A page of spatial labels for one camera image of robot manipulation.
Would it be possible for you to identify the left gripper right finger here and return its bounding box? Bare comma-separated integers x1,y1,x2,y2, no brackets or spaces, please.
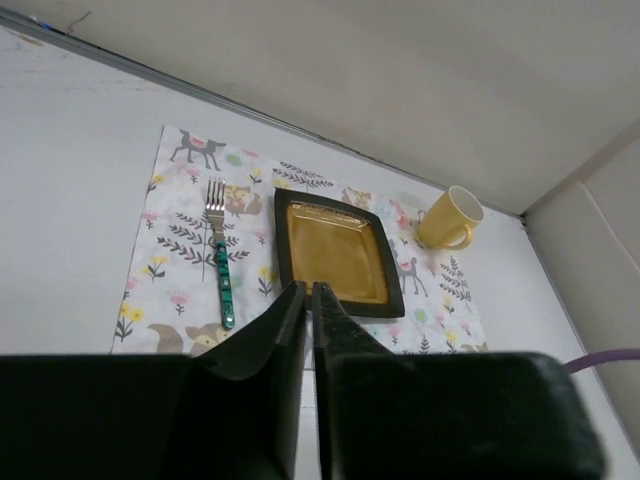
312,283,607,479

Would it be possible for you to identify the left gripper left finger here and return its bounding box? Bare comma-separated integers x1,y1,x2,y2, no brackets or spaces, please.
1,282,306,479

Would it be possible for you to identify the floral animal print cloth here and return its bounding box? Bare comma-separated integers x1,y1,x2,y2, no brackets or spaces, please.
112,127,487,355

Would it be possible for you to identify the square yellow black plate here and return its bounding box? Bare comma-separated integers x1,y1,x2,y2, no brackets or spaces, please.
274,188,405,318

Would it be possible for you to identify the yellow mug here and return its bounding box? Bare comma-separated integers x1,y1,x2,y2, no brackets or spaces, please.
417,186,485,251

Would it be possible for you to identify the fork with teal handle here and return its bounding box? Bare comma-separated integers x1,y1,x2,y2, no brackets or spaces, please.
205,179,236,331

